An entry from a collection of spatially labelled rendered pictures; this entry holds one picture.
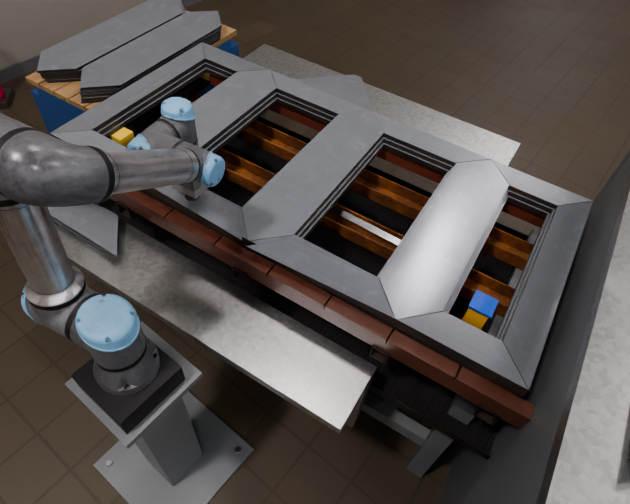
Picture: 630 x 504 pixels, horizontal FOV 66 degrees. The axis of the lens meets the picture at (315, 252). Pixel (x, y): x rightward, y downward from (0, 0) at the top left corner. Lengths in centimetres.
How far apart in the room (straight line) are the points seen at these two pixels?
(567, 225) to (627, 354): 57
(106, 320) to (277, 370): 46
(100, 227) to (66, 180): 81
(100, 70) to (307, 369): 136
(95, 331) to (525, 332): 99
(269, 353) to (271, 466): 69
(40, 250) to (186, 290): 54
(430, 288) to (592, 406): 47
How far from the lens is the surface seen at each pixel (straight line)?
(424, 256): 135
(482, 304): 128
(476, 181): 163
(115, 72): 205
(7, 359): 235
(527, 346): 129
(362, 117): 177
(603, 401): 106
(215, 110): 177
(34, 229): 100
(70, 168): 83
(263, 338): 136
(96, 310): 111
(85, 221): 166
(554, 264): 149
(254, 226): 136
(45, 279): 110
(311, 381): 131
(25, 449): 215
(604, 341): 114
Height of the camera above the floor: 187
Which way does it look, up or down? 51 degrees down
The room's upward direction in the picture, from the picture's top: 6 degrees clockwise
